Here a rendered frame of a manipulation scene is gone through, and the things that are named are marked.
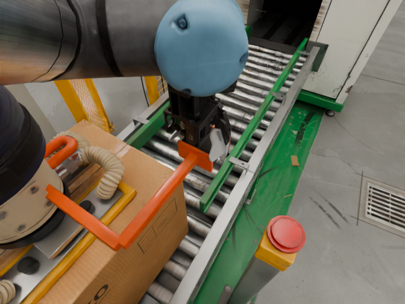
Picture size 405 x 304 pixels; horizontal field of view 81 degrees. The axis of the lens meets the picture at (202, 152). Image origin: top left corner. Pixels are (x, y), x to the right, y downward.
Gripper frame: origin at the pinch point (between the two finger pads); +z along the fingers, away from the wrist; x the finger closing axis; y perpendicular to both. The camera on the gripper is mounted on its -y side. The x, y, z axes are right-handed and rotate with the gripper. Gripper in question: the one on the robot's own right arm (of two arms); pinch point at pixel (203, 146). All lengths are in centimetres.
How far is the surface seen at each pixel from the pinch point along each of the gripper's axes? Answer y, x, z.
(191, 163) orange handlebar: 6.1, 0.9, -1.3
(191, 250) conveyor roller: 8, 0, 53
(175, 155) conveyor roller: -27, -33, 53
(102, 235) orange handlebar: 25.9, -3.3, -1.3
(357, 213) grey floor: -84, 70, 108
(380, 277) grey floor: -50, 87, 108
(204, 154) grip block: 3.7, 2.5, -2.8
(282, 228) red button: 6.7, 21.5, 3.7
